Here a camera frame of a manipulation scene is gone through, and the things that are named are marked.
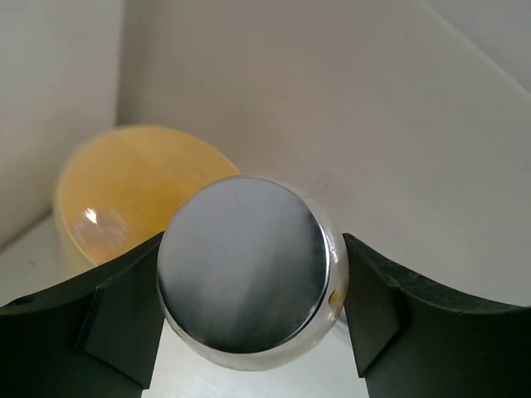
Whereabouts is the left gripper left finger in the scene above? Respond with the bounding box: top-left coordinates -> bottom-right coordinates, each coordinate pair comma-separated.
1,235 -> 163,397

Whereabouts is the clear jar metal lid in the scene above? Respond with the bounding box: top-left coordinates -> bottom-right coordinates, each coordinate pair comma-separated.
157,176 -> 349,371

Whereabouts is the yellow plastic bin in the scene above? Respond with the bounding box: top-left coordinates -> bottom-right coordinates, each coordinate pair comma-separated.
53,125 -> 239,279

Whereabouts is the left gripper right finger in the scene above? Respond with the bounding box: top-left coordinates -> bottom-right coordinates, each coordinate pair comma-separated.
344,234 -> 530,397

